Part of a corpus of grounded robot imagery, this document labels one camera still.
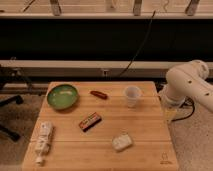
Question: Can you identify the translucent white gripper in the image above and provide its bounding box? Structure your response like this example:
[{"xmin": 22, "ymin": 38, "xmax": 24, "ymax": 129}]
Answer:
[{"xmin": 163, "ymin": 107, "xmax": 181, "ymax": 123}]

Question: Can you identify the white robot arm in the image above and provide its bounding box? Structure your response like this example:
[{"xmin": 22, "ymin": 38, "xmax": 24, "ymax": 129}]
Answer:
[{"xmin": 159, "ymin": 60, "xmax": 213, "ymax": 123}]

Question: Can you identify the red black small box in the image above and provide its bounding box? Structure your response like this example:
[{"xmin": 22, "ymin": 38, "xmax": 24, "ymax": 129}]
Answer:
[{"xmin": 79, "ymin": 112, "xmax": 102, "ymax": 132}]

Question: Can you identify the red brown sausage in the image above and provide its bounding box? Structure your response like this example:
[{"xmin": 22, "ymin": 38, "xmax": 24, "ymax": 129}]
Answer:
[{"xmin": 90, "ymin": 91, "xmax": 108, "ymax": 100}]

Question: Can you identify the green bowl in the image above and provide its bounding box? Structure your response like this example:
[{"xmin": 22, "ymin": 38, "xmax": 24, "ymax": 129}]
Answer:
[{"xmin": 47, "ymin": 84, "xmax": 79, "ymax": 110}]

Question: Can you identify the white tube bottle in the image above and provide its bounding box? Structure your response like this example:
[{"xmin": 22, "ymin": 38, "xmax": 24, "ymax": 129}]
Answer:
[{"xmin": 35, "ymin": 121, "xmax": 54, "ymax": 166}]

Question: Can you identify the black office chair base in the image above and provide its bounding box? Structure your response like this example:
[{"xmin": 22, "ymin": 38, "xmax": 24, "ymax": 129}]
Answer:
[{"xmin": 0, "ymin": 94, "xmax": 24, "ymax": 142}]

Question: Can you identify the black floor cable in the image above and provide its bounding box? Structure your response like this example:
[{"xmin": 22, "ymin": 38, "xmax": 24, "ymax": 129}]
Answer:
[{"xmin": 171, "ymin": 98, "xmax": 196, "ymax": 123}]

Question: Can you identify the white wall outlet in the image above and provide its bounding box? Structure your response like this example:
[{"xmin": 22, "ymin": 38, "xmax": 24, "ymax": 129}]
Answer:
[{"xmin": 102, "ymin": 69, "xmax": 109, "ymax": 77}]

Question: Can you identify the black hanging cable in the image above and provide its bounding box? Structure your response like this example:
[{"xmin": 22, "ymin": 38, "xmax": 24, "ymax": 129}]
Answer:
[{"xmin": 118, "ymin": 9, "xmax": 157, "ymax": 78}]

